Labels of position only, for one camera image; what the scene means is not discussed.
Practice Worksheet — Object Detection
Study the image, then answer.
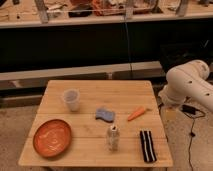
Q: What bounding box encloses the black white striped cloth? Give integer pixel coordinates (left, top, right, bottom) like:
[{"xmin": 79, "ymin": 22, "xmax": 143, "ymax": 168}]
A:
[{"xmin": 140, "ymin": 130, "xmax": 157, "ymax": 163}]

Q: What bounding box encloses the white ceramic cup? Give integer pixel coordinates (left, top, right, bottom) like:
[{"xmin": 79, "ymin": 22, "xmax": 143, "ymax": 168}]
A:
[{"xmin": 62, "ymin": 89, "xmax": 80, "ymax": 112}]

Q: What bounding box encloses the orange carrot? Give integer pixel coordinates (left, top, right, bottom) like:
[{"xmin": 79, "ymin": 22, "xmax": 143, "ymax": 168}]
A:
[{"xmin": 127, "ymin": 107, "xmax": 146, "ymax": 121}]

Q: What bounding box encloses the blue sponge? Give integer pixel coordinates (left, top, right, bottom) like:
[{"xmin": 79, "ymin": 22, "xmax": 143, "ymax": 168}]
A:
[{"xmin": 95, "ymin": 108, "xmax": 115, "ymax": 123}]

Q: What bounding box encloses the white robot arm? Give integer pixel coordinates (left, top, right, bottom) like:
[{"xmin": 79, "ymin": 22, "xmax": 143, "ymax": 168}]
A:
[{"xmin": 159, "ymin": 60, "xmax": 213, "ymax": 112}]

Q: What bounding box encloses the orange plate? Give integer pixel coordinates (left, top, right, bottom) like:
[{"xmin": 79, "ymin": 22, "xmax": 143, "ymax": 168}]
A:
[{"xmin": 33, "ymin": 119, "xmax": 72, "ymax": 158}]

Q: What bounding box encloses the black cable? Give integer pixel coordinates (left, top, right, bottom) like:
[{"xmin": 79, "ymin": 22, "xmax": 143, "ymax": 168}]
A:
[{"xmin": 181, "ymin": 104, "xmax": 207, "ymax": 171}]

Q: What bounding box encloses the black box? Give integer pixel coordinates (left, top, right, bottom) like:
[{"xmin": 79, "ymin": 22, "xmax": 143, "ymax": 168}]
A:
[{"xmin": 159, "ymin": 40, "xmax": 213, "ymax": 72}]

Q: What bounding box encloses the clear glass shaker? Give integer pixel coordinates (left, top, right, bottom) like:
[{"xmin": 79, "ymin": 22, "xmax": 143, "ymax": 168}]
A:
[{"xmin": 107, "ymin": 125, "xmax": 120, "ymax": 151}]

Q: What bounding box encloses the wooden table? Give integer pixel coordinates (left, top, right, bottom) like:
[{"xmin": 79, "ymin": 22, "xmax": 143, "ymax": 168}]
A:
[{"xmin": 19, "ymin": 80, "xmax": 173, "ymax": 168}]

